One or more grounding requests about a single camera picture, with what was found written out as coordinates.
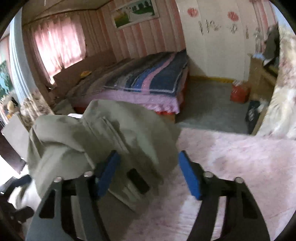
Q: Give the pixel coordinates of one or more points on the red container on floor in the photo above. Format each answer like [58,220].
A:
[240,92]

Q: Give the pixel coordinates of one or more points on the striped blanket bed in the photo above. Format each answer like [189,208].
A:
[155,81]

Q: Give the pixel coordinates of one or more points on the pink window curtain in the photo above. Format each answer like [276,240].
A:
[59,43]

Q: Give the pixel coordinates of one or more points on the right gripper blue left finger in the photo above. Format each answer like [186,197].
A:
[53,220]

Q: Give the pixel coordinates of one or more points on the landscape wall picture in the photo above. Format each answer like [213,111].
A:
[133,13]

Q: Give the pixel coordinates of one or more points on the wooden side cabinet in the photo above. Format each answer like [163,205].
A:
[261,82]

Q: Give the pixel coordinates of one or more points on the white wardrobe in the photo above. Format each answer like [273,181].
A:
[219,37]

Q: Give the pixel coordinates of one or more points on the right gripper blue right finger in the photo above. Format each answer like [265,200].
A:
[243,219]

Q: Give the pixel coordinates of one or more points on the yellow object on headboard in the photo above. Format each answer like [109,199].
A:
[84,74]

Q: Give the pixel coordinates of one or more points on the blue floral curtain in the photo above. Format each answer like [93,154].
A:
[279,121]

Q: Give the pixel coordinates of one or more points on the olive and white jacket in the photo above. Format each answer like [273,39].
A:
[60,145]

